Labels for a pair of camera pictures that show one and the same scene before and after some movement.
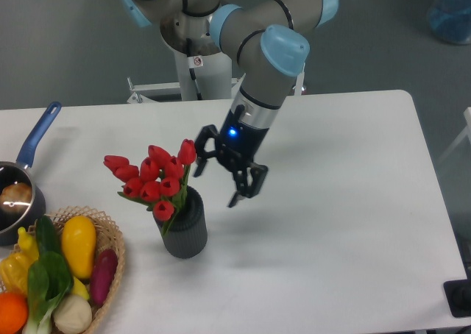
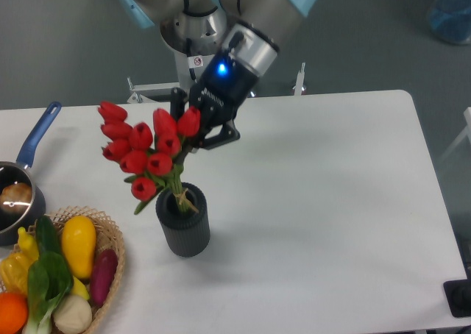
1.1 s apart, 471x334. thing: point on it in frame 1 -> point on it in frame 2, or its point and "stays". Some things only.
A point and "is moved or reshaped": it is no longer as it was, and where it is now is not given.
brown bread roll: (16, 198) stays
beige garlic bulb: (72, 314) stays
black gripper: (237, 146) -> (220, 90)
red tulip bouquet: (160, 182) is moved or reshaped
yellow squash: (79, 240) stays
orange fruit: (14, 312) stays
